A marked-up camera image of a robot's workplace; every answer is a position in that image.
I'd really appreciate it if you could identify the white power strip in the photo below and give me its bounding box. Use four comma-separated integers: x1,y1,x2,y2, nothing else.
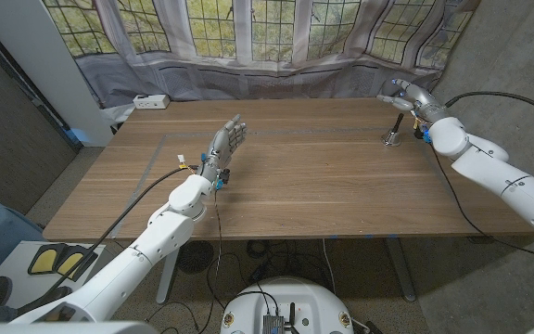
132,94,172,110

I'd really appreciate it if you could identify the white pillar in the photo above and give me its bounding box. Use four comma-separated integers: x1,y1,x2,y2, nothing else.
0,0,113,148

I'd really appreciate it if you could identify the white pedal platform board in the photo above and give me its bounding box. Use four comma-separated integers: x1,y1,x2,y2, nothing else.
0,239,110,310

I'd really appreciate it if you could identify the white floor cable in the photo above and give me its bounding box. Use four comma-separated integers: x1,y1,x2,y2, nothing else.
321,238,338,296

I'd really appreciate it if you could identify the white robot torso base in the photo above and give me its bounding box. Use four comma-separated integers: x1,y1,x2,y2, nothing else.
220,276,355,334

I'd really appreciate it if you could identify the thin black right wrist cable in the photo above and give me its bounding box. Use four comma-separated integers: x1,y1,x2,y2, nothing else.
428,143,534,265

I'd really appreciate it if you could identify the white table leg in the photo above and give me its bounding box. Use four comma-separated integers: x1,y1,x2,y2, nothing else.
155,250,181,305

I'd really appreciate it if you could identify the black floor cable bundle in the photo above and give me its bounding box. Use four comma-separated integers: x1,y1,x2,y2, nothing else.
246,238,324,284

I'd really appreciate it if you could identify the chrome handbell with black handle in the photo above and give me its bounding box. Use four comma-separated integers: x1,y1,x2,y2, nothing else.
380,112,406,148

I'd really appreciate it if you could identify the thin black left wrist cable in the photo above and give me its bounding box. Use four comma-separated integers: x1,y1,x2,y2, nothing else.
211,189,223,321

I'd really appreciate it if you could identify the grey table leg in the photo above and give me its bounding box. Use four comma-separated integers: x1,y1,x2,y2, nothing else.
384,238,417,302

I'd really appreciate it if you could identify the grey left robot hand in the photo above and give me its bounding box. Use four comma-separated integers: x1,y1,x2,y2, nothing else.
196,114,248,185

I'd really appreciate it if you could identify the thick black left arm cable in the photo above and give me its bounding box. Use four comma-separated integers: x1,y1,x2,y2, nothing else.
16,165,198,319

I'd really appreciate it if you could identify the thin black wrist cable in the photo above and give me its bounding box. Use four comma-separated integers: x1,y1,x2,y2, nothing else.
428,143,534,265
211,189,223,321

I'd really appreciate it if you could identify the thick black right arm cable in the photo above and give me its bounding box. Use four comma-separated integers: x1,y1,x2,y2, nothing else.
445,91,534,124

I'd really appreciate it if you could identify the black round floor fan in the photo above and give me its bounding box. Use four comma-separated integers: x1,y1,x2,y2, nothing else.
177,240,215,275

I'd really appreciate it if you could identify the printed window backdrop cloth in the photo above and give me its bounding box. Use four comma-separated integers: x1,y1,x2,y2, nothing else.
42,0,481,111

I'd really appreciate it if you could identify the white robot chest plate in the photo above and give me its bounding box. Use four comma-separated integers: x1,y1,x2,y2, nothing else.
0,320,159,334

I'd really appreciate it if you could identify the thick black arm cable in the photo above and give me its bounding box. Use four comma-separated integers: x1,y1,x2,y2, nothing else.
16,165,198,319
445,91,534,124

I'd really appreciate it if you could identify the yellow and black foot pedal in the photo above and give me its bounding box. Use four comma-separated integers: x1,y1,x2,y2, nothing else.
27,244,62,276
56,245,99,283

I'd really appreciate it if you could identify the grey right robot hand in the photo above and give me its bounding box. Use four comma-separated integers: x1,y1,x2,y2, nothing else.
376,78,450,124

